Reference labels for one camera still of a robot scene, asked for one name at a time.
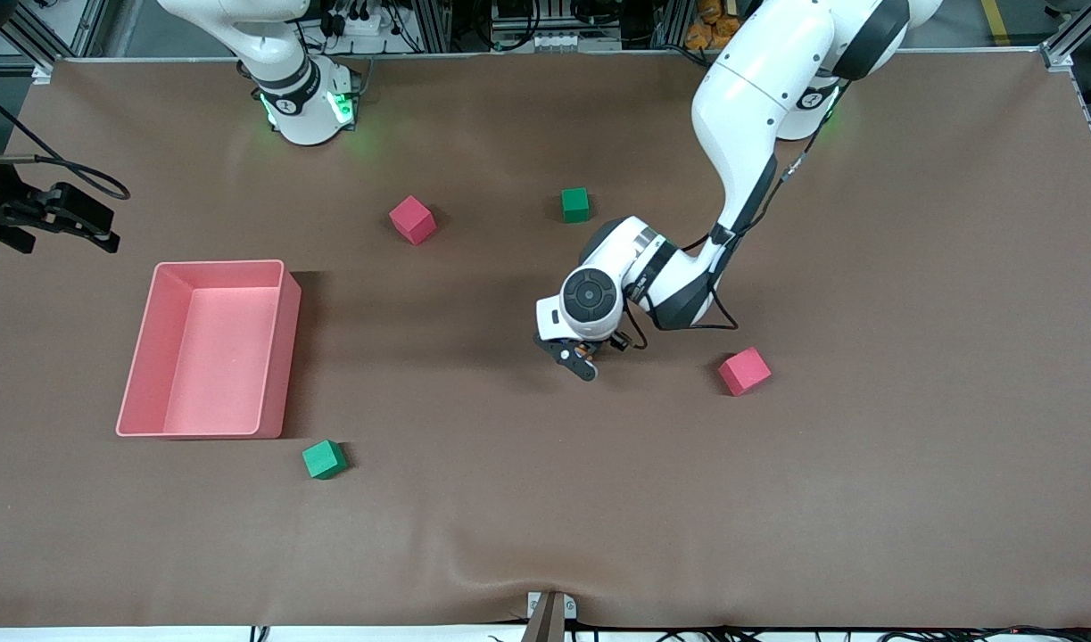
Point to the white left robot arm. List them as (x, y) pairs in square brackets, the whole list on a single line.
[(750, 98)]

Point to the brown table mat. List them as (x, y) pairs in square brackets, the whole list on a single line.
[(545, 499)]

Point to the white power strip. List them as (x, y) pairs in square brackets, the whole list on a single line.
[(367, 25)]

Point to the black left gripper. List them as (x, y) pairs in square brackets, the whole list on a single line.
[(613, 340)]

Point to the green foam cube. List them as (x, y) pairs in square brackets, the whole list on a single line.
[(323, 459), (575, 205)]

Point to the aluminium frame post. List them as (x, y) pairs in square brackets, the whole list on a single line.
[(63, 45), (1071, 40)]

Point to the white slotted terminal strip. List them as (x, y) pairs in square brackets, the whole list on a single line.
[(567, 41)]

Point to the pink plastic tray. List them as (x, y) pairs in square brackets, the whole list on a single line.
[(215, 374)]

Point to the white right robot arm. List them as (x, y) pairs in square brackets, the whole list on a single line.
[(304, 107)]

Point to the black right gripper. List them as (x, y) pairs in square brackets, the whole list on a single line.
[(17, 212)]

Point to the orange snack bags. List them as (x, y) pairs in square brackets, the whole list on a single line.
[(706, 31)]

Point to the grey metal bracket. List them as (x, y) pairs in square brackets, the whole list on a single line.
[(570, 608)]

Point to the brown camera strut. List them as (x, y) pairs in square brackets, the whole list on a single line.
[(545, 624)]

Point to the pink foam cube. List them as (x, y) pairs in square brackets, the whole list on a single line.
[(745, 371), (412, 219)]

